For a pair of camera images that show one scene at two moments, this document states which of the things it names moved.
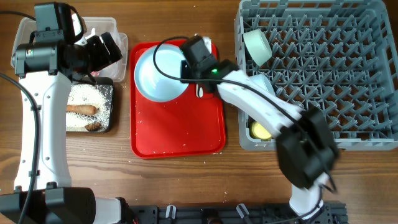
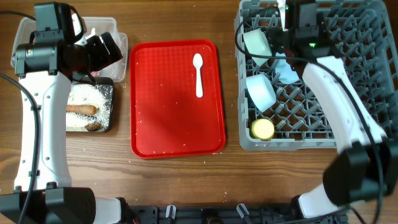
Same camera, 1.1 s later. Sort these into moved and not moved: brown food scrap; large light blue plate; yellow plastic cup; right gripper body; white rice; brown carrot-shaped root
Moved: right gripper body; large light blue plate
Not moved: white rice; brown food scrap; brown carrot-shaped root; yellow plastic cup
